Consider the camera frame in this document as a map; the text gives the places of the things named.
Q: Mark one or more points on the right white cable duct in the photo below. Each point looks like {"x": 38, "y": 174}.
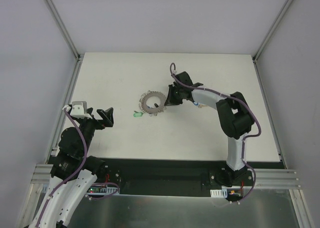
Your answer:
{"x": 219, "y": 193}

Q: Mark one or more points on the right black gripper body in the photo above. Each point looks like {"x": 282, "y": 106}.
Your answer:
{"x": 176, "y": 93}

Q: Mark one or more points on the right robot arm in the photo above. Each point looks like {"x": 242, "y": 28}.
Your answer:
{"x": 234, "y": 117}

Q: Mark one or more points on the front aluminium extrusion right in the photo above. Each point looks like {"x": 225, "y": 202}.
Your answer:
{"x": 277, "y": 179}

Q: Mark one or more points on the right aluminium frame rail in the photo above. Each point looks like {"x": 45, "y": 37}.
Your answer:
{"x": 266, "y": 60}

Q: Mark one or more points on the left aluminium frame rail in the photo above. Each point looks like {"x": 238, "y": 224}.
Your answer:
{"x": 67, "y": 82}

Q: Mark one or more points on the left white cable duct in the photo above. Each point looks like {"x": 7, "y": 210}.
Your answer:
{"x": 102, "y": 190}

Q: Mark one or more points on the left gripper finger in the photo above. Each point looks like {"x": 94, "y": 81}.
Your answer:
{"x": 107, "y": 111}
{"x": 107, "y": 120}

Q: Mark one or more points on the metal key organizer ring disc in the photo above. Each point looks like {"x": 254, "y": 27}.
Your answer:
{"x": 152, "y": 103}

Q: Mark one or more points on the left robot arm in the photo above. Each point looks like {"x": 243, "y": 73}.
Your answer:
{"x": 73, "y": 171}

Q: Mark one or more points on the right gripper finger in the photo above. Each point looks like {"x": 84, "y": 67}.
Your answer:
{"x": 171, "y": 91}
{"x": 170, "y": 101}

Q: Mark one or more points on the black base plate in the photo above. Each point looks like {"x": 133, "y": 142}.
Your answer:
{"x": 184, "y": 178}

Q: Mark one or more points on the green key tag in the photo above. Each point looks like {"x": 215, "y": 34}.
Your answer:
{"x": 138, "y": 114}

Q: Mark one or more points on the aluminium extrusion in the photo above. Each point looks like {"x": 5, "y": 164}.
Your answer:
{"x": 277, "y": 179}
{"x": 41, "y": 174}

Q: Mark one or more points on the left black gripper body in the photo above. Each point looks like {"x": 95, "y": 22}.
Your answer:
{"x": 95, "y": 119}

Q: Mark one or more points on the front aluminium extrusion left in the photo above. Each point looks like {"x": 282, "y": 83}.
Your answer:
{"x": 41, "y": 174}

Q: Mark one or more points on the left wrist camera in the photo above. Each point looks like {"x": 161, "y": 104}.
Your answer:
{"x": 79, "y": 110}

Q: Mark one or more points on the aluminium frame rail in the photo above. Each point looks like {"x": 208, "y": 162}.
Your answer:
{"x": 266, "y": 60}
{"x": 67, "y": 82}

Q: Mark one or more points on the white cable duct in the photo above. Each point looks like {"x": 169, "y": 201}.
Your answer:
{"x": 219, "y": 193}
{"x": 102, "y": 190}

